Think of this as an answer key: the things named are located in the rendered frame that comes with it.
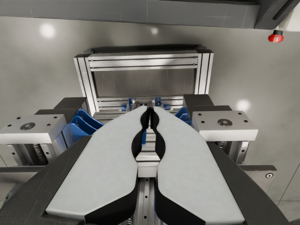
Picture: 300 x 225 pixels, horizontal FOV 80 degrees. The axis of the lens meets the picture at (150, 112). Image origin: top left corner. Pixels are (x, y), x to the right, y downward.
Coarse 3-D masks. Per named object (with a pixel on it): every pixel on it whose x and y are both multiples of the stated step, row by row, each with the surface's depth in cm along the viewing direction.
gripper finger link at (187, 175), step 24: (168, 120) 10; (168, 144) 9; (192, 144) 9; (168, 168) 7; (192, 168) 7; (216, 168) 7; (168, 192) 6; (192, 192) 6; (216, 192) 6; (168, 216) 7; (192, 216) 6; (216, 216) 6; (240, 216) 6
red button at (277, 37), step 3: (276, 30) 48; (279, 30) 47; (273, 33) 48; (276, 33) 48; (279, 33) 48; (282, 33) 48; (270, 36) 49; (273, 36) 48; (276, 36) 48; (279, 36) 48; (282, 36) 48; (270, 39) 49; (273, 39) 48; (276, 39) 48; (279, 39) 48; (282, 39) 48
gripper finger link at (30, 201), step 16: (80, 144) 8; (64, 160) 7; (48, 176) 7; (64, 176) 7; (16, 192) 6; (32, 192) 6; (48, 192) 6; (0, 208) 6; (16, 208) 6; (32, 208) 6; (0, 224) 5; (16, 224) 5; (32, 224) 5; (48, 224) 5; (64, 224) 5; (80, 224) 5
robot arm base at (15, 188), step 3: (21, 183) 46; (24, 183) 46; (15, 186) 46; (18, 186) 45; (12, 189) 45; (15, 189) 45; (9, 192) 45; (12, 192) 44; (6, 195) 45; (9, 195) 45; (6, 198) 45; (9, 198) 43; (6, 201) 43; (3, 204) 45
